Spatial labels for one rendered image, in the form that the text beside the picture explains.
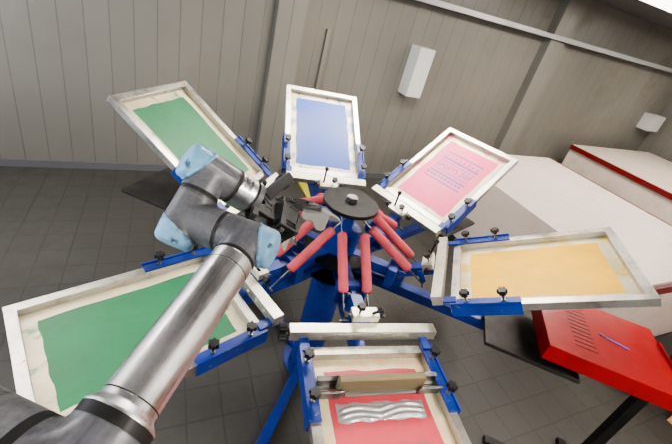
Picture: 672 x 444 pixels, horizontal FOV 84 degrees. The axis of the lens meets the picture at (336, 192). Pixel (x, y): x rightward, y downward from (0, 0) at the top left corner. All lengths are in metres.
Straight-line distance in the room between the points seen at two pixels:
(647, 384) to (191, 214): 2.07
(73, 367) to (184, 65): 3.26
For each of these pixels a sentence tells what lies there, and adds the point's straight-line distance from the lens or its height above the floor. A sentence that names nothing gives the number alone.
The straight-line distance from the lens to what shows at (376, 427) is 1.60.
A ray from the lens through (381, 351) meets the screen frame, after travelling 1.75.
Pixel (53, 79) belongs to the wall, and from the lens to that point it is 4.53.
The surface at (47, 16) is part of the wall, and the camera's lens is 4.39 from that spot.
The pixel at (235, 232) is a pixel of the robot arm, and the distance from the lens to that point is 0.67.
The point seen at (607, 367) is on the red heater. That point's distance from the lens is 2.22.
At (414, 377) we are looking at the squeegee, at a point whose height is 1.06.
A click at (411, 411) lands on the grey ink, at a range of 1.68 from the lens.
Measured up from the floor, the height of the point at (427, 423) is 0.96.
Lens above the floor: 2.28
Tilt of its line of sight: 28 degrees down
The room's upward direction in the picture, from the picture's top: 15 degrees clockwise
